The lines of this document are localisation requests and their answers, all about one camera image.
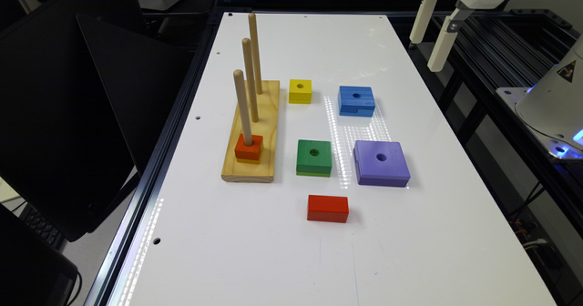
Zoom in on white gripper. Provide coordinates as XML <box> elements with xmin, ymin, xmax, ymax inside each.
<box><xmin>409</xmin><ymin>0</ymin><xmax>505</xmax><ymax>72</ymax></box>

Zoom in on green square block with hole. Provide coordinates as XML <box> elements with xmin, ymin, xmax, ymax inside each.
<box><xmin>296</xmin><ymin>139</ymin><xmax>332</xmax><ymax>177</ymax></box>

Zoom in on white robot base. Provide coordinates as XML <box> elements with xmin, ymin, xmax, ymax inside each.
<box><xmin>496</xmin><ymin>39</ymin><xmax>582</xmax><ymax>161</ymax></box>

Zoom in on blue square block with hole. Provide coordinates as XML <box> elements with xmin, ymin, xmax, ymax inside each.
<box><xmin>338</xmin><ymin>86</ymin><xmax>375</xmax><ymax>117</ymax></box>

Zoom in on purple square block with hole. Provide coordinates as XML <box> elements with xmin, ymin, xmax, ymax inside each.
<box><xmin>353</xmin><ymin>140</ymin><xmax>411</xmax><ymax>188</ymax></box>

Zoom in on yellow square block with hole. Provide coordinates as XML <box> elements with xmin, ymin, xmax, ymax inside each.
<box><xmin>289</xmin><ymin>79</ymin><xmax>312</xmax><ymax>104</ymax></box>

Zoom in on red rectangular block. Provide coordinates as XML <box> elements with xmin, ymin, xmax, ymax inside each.
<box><xmin>307</xmin><ymin>195</ymin><xmax>350</xmax><ymax>223</ymax></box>

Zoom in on red block on peg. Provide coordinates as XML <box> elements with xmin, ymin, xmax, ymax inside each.
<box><xmin>234</xmin><ymin>134</ymin><xmax>263</xmax><ymax>159</ymax></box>

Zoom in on thin yellow block under red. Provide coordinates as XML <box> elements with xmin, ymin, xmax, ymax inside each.
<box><xmin>236</xmin><ymin>158</ymin><xmax>261</xmax><ymax>164</ymax></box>

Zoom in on wooden peg base board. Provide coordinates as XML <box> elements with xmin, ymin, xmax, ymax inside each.
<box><xmin>221</xmin><ymin>80</ymin><xmax>280</xmax><ymax>183</ymax></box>

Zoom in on rear wooden peg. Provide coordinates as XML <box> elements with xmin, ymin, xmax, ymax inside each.
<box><xmin>248</xmin><ymin>13</ymin><xmax>262</xmax><ymax>95</ymax></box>

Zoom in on front wooden peg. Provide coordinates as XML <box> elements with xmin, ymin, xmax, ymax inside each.
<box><xmin>233</xmin><ymin>69</ymin><xmax>253</xmax><ymax>147</ymax></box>

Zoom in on large black monitor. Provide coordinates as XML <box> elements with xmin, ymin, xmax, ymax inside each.
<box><xmin>1</xmin><ymin>0</ymin><xmax>191</xmax><ymax>241</ymax></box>

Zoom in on black keyboard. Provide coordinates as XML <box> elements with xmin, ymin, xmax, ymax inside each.
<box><xmin>19</xmin><ymin>204</ymin><xmax>64</xmax><ymax>251</ymax></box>

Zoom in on black laptop corner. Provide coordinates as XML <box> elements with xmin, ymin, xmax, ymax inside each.
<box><xmin>1</xmin><ymin>207</ymin><xmax>82</xmax><ymax>306</ymax></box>

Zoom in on black aluminium frame rails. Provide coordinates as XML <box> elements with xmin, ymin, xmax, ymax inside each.
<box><xmin>397</xmin><ymin>10</ymin><xmax>582</xmax><ymax>232</ymax></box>

